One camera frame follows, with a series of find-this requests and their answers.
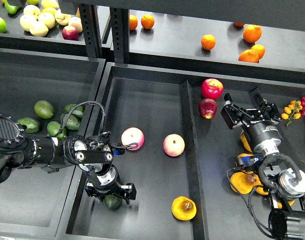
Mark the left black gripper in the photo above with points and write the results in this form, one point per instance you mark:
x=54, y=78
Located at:
x=99, y=185

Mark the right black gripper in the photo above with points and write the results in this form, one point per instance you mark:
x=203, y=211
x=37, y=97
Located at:
x=233, y=115

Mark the dark green avocado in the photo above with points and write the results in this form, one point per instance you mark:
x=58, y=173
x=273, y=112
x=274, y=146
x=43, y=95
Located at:
x=112, y=202

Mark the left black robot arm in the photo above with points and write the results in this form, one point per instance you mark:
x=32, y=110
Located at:
x=94, y=155

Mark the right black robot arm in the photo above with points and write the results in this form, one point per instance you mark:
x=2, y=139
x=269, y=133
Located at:
x=267, y=168

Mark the yellow pear with stem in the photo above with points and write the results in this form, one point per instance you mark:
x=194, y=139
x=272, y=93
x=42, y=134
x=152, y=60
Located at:
x=245, y=142

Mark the green avocado middle right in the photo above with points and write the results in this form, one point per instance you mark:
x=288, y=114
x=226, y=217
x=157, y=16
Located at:
x=73, y=123

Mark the green avocado upper right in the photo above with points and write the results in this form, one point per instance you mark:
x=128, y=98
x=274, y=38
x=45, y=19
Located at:
x=78, y=112

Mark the green avocado centre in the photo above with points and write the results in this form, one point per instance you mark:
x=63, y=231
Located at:
x=54, y=130

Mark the green avocado left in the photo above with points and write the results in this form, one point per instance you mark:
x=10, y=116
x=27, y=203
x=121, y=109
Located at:
x=32, y=125

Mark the green avocado top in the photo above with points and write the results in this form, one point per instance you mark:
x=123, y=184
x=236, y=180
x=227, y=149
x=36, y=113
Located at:
x=44, y=109

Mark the pale yellow pear right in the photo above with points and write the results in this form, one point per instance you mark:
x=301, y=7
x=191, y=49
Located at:
x=62, y=18

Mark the pale yellow pear front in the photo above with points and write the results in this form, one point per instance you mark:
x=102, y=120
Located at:
x=38, y=29

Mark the pale yellow pear centre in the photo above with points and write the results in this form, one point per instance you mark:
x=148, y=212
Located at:
x=47, y=18

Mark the pale yellow pear left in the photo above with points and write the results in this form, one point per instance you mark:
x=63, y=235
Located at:
x=26, y=21

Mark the dark red apple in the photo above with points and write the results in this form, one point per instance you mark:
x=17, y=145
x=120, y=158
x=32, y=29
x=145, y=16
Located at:
x=207, y=108

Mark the orange cherry tomato bunch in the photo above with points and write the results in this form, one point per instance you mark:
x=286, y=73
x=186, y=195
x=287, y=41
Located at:
x=292, y=112

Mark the bright red apple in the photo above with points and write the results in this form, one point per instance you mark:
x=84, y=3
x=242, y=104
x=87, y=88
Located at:
x=211, y=88

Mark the orange front right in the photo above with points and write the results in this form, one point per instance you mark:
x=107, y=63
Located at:
x=249, y=55

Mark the pink yellow apple left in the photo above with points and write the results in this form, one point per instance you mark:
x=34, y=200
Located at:
x=134, y=136

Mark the pink yellow apple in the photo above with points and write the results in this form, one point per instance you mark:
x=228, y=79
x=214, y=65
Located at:
x=173, y=145
x=134, y=136

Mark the small orange right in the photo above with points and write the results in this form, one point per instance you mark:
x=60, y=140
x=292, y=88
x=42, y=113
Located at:
x=260, y=49

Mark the pink yellow apple right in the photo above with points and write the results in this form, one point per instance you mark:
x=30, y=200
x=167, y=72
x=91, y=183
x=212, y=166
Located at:
x=173, y=145

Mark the large orange on shelf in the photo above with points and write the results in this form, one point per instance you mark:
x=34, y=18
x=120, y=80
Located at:
x=252, y=33

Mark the black tray divider left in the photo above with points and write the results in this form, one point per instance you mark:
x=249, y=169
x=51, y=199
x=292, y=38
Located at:
x=193, y=164

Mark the orange on shelf centre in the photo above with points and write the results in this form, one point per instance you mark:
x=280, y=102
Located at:
x=208, y=42

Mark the orange under shelf edge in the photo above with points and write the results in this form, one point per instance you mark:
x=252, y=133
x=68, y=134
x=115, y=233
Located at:
x=238, y=24

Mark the red apple on shelf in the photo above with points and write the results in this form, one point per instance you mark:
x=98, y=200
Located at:
x=70, y=33

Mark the pale peach on shelf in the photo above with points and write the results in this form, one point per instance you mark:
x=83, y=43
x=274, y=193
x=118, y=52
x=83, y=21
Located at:
x=76, y=23

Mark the yellow lemon on shelf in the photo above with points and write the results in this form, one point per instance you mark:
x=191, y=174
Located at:
x=50, y=10

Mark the orange behind post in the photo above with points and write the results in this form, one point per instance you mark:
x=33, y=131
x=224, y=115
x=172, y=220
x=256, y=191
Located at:
x=133, y=22

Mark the black shelf post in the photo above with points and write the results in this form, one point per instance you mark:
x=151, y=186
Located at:
x=120, y=28

